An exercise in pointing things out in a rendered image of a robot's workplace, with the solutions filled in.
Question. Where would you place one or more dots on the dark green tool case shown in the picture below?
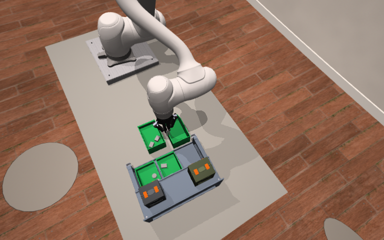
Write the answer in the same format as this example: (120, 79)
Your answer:
(201, 171)

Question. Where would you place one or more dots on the green open-front bin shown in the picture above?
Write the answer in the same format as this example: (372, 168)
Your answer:
(144, 173)
(179, 135)
(148, 133)
(172, 162)

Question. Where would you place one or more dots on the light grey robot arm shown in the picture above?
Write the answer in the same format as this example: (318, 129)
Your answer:
(144, 23)

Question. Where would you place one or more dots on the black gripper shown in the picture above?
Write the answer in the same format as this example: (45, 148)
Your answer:
(166, 123)

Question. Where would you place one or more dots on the grey metal shelf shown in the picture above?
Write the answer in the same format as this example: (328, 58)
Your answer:
(178, 187)

